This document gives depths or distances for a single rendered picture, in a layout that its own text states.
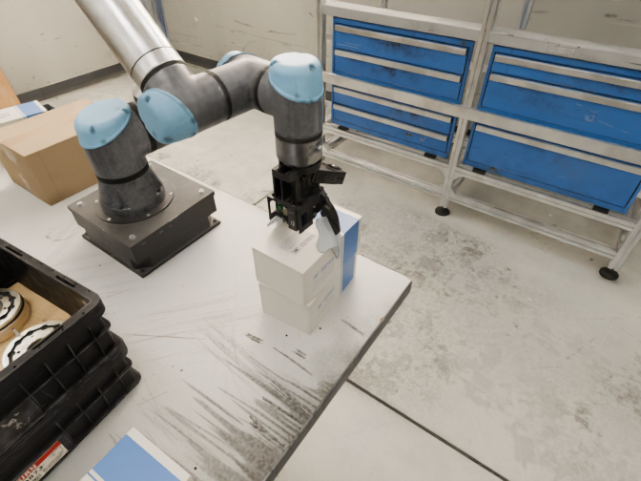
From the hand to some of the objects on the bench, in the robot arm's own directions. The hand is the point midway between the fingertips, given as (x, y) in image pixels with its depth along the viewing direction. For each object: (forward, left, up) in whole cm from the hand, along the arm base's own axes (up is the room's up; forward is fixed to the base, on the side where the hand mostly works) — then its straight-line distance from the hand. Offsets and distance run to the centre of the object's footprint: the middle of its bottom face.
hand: (309, 240), depth 81 cm
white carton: (-25, +124, -17) cm, 127 cm away
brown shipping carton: (-19, +88, -17) cm, 91 cm away
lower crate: (-60, +14, -14) cm, 63 cm away
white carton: (0, 0, -15) cm, 15 cm away
